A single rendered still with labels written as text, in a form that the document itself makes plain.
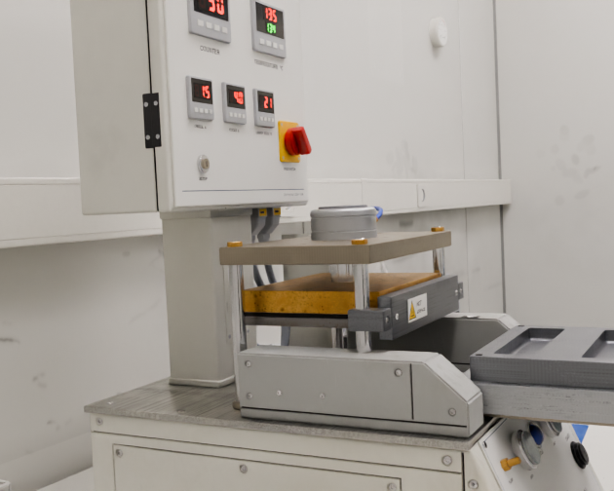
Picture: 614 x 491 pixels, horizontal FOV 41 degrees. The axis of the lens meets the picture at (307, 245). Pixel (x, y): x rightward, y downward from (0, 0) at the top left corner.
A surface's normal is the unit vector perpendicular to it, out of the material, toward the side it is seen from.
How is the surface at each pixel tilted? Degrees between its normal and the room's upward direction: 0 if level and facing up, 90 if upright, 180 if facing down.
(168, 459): 90
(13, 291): 90
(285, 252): 90
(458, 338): 90
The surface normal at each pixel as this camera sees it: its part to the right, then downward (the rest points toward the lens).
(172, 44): 0.89, -0.02
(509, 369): -0.46, 0.07
